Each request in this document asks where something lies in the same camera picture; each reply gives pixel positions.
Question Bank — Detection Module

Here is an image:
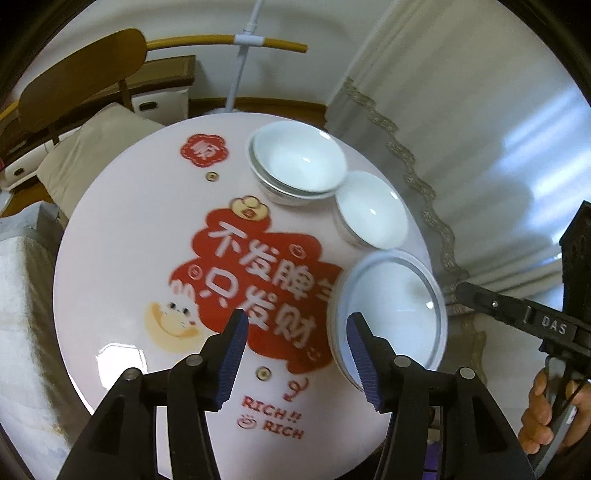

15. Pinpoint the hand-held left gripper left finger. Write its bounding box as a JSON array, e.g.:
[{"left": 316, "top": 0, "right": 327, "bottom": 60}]
[{"left": 55, "top": 308, "right": 250, "bottom": 480}]

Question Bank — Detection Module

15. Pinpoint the wooden chair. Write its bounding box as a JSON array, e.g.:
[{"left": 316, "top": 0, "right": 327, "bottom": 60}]
[
  {"left": 0, "top": 36, "right": 309, "bottom": 127},
  {"left": 20, "top": 28, "right": 148, "bottom": 145}
]

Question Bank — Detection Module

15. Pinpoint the beige lace-trimmed curtain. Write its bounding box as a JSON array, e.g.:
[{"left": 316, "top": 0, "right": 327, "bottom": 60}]
[{"left": 323, "top": 0, "right": 591, "bottom": 370}]

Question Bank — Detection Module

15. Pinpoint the white storage box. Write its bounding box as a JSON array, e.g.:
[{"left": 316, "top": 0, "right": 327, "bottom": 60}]
[
  {"left": 131, "top": 88, "right": 191, "bottom": 121},
  {"left": 0, "top": 138, "right": 54, "bottom": 190}
]

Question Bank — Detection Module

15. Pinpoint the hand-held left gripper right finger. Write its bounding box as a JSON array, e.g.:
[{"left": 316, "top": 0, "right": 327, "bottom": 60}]
[{"left": 346, "top": 312, "right": 539, "bottom": 480}]

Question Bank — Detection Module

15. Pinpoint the purple cloth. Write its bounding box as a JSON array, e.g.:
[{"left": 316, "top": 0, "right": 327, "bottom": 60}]
[{"left": 422, "top": 443, "right": 445, "bottom": 480}]

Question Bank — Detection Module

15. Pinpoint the person's right hand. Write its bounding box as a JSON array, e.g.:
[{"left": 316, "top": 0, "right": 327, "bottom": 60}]
[{"left": 517, "top": 369, "right": 591, "bottom": 459}]

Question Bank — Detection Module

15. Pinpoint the white quilted bedding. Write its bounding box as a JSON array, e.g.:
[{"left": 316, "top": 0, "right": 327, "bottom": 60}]
[{"left": 0, "top": 203, "right": 100, "bottom": 467}]

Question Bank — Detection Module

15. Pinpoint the round pink printed table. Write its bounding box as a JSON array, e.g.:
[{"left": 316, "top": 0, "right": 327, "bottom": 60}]
[{"left": 52, "top": 111, "right": 435, "bottom": 480}]

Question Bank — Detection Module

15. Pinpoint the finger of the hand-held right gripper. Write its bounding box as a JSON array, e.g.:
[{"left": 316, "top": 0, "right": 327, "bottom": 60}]
[{"left": 455, "top": 281, "right": 581, "bottom": 343}]

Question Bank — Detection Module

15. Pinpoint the large grey-rimmed white plate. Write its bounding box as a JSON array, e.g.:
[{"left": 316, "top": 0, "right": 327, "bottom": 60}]
[
  {"left": 331, "top": 261, "right": 446, "bottom": 386},
  {"left": 327, "top": 272, "right": 370, "bottom": 393}
]

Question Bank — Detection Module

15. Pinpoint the white barre stand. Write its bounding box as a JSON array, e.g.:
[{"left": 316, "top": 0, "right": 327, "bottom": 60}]
[{"left": 223, "top": 0, "right": 267, "bottom": 114}]

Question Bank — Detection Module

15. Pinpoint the dark wooden frame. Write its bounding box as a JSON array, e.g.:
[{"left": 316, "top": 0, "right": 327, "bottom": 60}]
[{"left": 124, "top": 55, "right": 197, "bottom": 100}]

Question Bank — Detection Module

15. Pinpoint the beige cushion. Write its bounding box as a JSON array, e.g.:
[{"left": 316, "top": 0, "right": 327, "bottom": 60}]
[{"left": 37, "top": 102, "right": 167, "bottom": 217}]

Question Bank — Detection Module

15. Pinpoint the white porcelain bowl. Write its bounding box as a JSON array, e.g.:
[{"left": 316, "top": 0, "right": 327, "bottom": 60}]
[
  {"left": 252, "top": 121, "right": 348, "bottom": 193},
  {"left": 333, "top": 171, "right": 409, "bottom": 251},
  {"left": 248, "top": 134, "right": 340, "bottom": 208}
]

